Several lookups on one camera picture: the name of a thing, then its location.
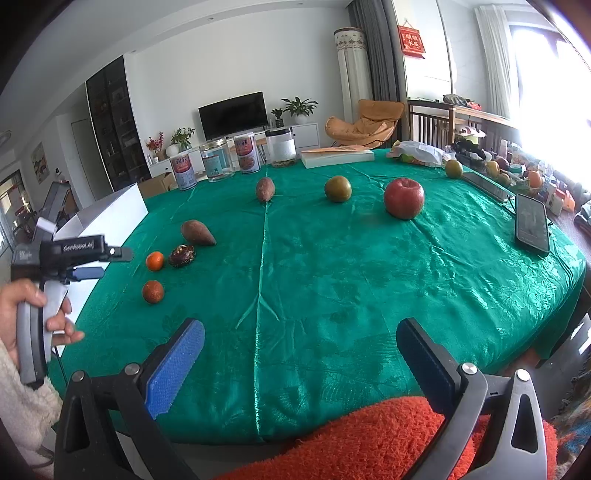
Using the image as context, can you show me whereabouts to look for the large green potted plant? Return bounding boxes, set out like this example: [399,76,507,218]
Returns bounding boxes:
[281,97,319,125]

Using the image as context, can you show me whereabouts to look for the red wall calendar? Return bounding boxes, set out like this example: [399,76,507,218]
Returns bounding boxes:
[397,21,426,59]

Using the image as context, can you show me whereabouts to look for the green tablecloth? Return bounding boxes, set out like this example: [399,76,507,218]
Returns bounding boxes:
[48,148,587,446]

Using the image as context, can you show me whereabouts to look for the patterned cloth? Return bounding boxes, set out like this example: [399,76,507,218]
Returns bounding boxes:
[551,364,591,462]

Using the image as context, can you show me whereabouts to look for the covered standing air conditioner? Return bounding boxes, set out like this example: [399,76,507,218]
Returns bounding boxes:
[334,28,374,125]

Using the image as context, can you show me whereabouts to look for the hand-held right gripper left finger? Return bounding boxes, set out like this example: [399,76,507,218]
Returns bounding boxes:
[54,318,205,480]

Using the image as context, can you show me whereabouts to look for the black television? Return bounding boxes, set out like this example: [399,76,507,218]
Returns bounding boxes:
[198,91,269,140]

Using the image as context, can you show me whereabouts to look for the framed wall picture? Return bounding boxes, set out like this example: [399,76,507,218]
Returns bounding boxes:
[31,142,51,184]

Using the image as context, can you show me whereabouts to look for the clear jar black lid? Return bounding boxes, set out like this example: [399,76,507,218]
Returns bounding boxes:
[265,128,297,168]

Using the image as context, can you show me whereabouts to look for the black display cabinet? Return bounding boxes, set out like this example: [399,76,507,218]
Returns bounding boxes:
[85,55,151,192]

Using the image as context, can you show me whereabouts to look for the green plant white vase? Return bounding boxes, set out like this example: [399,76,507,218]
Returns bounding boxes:
[166,127,196,157]

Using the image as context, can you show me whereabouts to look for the black slim box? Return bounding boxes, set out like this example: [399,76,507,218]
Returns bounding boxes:
[462,172,515,204]

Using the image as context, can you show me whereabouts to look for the cardboard box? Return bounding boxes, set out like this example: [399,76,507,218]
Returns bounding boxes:
[139,172,177,199]

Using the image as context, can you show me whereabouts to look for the person's left hand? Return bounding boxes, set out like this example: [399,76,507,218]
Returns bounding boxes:
[0,281,85,361]

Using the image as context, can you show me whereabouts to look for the pointed sweet potato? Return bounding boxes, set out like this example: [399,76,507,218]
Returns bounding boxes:
[181,220,217,247]

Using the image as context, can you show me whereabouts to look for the white book orange cover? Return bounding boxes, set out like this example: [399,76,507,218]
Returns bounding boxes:
[300,145,375,169]

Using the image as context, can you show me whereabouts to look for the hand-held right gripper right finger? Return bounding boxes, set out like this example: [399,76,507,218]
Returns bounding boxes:
[396,318,561,480]

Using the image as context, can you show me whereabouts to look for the white box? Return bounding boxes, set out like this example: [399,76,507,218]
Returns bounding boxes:
[44,183,149,356]

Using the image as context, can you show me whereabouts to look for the white television cabinet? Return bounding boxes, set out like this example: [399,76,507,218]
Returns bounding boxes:
[148,122,321,178]

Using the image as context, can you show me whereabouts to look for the wooden table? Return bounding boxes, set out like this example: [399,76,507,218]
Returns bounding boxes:
[450,104,520,139]

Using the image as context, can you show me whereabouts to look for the black smartphone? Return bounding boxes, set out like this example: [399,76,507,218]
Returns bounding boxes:
[515,194,551,257]

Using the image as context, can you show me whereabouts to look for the red apple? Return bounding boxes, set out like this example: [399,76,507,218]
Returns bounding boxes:
[383,178,425,220]

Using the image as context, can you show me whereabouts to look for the person's left forearm white sleeve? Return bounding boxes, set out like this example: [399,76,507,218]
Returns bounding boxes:
[0,339,63,476]

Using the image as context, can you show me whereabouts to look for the white plastic bag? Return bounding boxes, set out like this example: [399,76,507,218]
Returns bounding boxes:
[387,141,444,167]

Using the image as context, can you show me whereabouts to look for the white orange-label can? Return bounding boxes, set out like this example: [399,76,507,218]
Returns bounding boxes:
[169,155,198,191]
[233,132,260,174]

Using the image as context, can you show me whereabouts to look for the grey curtain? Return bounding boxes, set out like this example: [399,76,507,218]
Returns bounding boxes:
[347,0,402,104]

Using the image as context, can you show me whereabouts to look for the dark brown wrinkled fruit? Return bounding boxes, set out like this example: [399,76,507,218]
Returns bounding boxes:
[168,244,197,268]

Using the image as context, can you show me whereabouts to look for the black cable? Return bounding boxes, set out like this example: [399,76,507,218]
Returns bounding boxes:
[53,346,70,388]

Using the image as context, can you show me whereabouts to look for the red flowers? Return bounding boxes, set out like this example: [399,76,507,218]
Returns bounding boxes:
[146,132,165,162]

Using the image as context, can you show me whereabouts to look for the clear jar gold lid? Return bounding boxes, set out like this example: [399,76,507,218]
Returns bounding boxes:
[199,138,236,183]

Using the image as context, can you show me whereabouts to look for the white curtain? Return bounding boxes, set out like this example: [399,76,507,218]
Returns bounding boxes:
[475,4,515,118]

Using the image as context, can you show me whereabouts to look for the orange fleece garment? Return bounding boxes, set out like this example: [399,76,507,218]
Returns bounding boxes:
[215,396,559,480]

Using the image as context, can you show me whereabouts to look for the orange lounge chair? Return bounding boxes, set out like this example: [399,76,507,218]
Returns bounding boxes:
[324,99,406,148]

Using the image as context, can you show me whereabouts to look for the rounded sweet potato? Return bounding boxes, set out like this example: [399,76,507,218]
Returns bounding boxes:
[255,176,276,204]

